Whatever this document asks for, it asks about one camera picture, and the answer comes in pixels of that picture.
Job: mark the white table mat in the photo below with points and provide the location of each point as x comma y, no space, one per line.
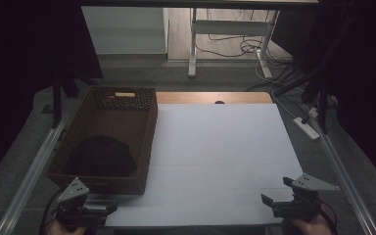
222,156

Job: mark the dark cloth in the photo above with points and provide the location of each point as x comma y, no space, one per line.
103,156

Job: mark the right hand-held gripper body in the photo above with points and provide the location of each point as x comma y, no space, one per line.
297,207

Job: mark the person's right hand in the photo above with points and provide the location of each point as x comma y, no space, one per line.
313,226

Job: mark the white power strip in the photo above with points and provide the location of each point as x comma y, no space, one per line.
306,128

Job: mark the dark overhead bar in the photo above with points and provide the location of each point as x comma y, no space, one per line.
196,3

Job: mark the brown wicker basket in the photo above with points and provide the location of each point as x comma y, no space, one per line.
111,120

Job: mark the white plug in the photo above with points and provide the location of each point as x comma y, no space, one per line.
313,112

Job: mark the person's left hand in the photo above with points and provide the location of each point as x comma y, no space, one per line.
57,229

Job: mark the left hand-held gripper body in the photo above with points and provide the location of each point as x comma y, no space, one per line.
78,213

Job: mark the aluminium rail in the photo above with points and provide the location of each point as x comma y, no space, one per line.
342,176
32,176

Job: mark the dark curtain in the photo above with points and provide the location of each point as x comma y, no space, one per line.
362,81
23,65

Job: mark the white desk frame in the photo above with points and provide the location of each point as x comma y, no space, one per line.
228,26

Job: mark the wooden table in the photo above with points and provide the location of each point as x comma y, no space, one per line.
209,97

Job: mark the white cabinet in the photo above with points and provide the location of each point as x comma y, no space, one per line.
124,29

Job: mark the black metal stand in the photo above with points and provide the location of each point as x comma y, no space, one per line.
57,104
322,111

